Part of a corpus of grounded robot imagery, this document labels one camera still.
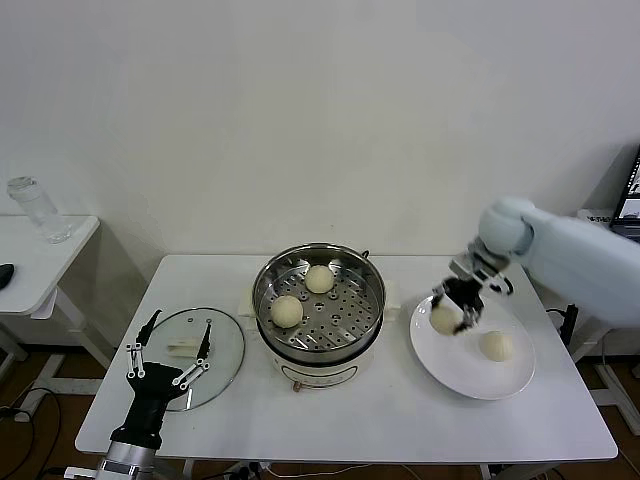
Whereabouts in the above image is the clear plastic water bottle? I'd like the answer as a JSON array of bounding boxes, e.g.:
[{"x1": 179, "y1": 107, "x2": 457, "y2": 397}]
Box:
[{"x1": 6, "y1": 174, "x2": 74, "y2": 245}]

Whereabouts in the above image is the black floor cable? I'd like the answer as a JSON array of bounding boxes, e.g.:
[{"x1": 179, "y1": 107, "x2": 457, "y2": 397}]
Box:
[{"x1": 0, "y1": 387, "x2": 64, "y2": 480}]

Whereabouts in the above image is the white side table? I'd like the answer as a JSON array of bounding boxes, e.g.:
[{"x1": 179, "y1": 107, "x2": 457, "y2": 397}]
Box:
[{"x1": 0, "y1": 214, "x2": 117, "y2": 396}]

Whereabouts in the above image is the white steamed baozi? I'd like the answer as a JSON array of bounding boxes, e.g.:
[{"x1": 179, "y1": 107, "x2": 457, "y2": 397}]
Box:
[
  {"x1": 271, "y1": 294, "x2": 305, "y2": 329},
  {"x1": 429, "y1": 304, "x2": 464, "y2": 336},
  {"x1": 478, "y1": 330, "x2": 515, "y2": 364},
  {"x1": 304, "y1": 264, "x2": 335, "y2": 295}
]

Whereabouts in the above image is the white round plate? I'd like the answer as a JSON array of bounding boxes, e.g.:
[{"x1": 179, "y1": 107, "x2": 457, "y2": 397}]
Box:
[{"x1": 409, "y1": 290, "x2": 538, "y2": 401}]

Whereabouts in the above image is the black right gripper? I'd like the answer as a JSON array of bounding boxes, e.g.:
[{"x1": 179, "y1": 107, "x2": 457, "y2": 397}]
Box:
[{"x1": 430, "y1": 277, "x2": 485, "y2": 335}]

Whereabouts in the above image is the white power strip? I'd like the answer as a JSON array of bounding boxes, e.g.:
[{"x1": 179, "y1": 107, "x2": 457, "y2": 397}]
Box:
[{"x1": 230, "y1": 460, "x2": 274, "y2": 479}]

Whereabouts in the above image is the white electric cooker base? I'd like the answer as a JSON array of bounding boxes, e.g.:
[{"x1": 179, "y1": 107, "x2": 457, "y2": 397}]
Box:
[{"x1": 239, "y1": 279, "x2": 402, "y2": 395}]

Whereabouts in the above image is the open laptop computer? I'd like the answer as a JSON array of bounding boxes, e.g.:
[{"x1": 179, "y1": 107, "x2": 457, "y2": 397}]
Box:
[{"x1": 610, "y1": 144, "x2": 640, "y2": 236}]

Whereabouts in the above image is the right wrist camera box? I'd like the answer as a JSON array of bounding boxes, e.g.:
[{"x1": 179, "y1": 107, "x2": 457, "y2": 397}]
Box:
[{"x1": 448, "y1": 252, "x2": 515, "y2": 297}]

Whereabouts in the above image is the round glass lid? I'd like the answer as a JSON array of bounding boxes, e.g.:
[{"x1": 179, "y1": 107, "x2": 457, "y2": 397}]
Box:
[{"x1": 130, "y1": 306, "x2": 246, "y2": 412}]

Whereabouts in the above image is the stainless steel steamer basket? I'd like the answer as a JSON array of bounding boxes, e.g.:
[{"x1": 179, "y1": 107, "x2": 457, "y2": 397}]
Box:
[{"x1": 252, "y1": 243, "x2": 387, "y2": 362}]

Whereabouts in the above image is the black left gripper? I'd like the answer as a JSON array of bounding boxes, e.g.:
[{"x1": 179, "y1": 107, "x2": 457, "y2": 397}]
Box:
[{"x1": 108, "y1": 309, "x2": 214, "y2": 446}]

